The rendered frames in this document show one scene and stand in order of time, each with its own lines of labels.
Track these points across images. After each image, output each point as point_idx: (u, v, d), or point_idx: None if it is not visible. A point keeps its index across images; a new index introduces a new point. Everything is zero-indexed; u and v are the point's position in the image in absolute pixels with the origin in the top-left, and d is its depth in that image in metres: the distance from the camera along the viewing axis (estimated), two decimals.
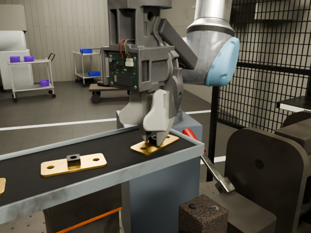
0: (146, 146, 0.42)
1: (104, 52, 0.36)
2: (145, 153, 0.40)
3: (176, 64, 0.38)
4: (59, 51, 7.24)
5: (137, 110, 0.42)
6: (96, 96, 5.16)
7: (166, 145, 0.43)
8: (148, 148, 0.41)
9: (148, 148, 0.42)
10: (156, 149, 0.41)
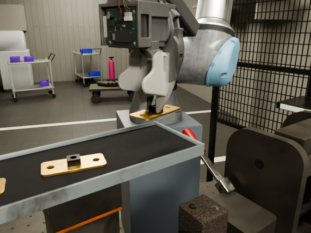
0: (146, 113, 0.41)
1: (102, 10, 0.35)
2: (144, 119, 0.38)
3: (177, 25, 0.37)
4: (59, 51, 7.24)
5: (137, 76, 0.40)
6: (96, 96, 5.16)
7: (167, 113, 0.41)
8: (148, 115, 0.40)
9: (148, 114, 0.40)
10: (156, 115, 0.40)
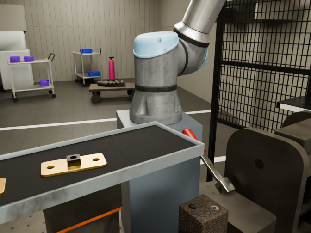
0: None
1: None
2: None
3: None
4: (59, 51, 7.24)
5: None
6: (96, 96, 5.16)
7: None
8: None
9: None
10: None
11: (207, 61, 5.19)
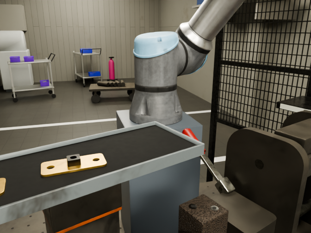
0: None
1: None
2: None
3: None
4: (59, 51, 7.24)
5: None
6: (96, 96, 5.16)
7: None
8: None
9: None
10: None
11: (207, 61, 5.19)
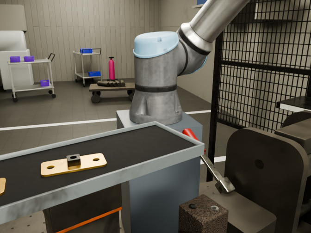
0: None
1: None
2: None
3: None
4: (59, 51, 7.24)
5: None
6: (96, 96, 5.16)
7: None
8: None
9: None
10: None
11: (207, 61, 5.19)
